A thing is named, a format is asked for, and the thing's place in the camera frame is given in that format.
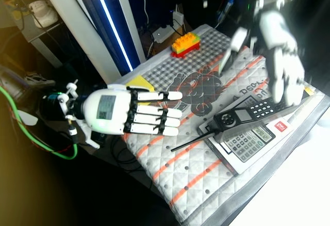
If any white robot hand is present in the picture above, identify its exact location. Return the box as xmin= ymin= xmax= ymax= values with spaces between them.
xmin=81 ymin=83 xmax=183 ymax=136
xmin=218 ymin=10 xmax=306 ymax=107

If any black handheld radio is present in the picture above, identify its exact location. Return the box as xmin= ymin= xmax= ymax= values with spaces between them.
xmin=170 ymin=95 xmax=282 ymax=152

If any white calculator box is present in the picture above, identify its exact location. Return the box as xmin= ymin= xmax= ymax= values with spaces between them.
xmin=197 ymin=104 xmax=305 ymax=176

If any yellow block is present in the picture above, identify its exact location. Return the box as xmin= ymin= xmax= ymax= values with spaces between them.
xmin=125 ymin=74 xmax=155 ymax=106

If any white power strip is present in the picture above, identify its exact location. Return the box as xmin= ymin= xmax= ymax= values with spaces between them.
xmin=152 ymin=24 xmax=176 ymax=44

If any orange green red brick toy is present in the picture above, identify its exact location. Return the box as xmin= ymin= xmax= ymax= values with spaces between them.
xmin=171 ymin=31 xmax=201 ymax=58

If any grey quilt with printed bear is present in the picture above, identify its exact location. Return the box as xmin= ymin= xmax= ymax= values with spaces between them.
xmin=121 ymin=24 xmax=325 ymax=224

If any white plug adapter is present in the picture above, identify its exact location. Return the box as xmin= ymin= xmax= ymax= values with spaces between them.
xmin=172 ymin=10 xmax=184 ymax=26

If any green cable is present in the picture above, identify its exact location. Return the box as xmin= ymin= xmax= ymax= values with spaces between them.
xmin=0 ymin=85 xmax=78 ymax=160

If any white post with blue light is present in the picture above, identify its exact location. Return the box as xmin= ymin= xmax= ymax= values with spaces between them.
xmin=36 ymin=0 xmax=146 ymax=82

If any white cable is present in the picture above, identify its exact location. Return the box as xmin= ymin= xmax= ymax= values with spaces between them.
xmin=135 ymin=0 xmax=151 ymax=27

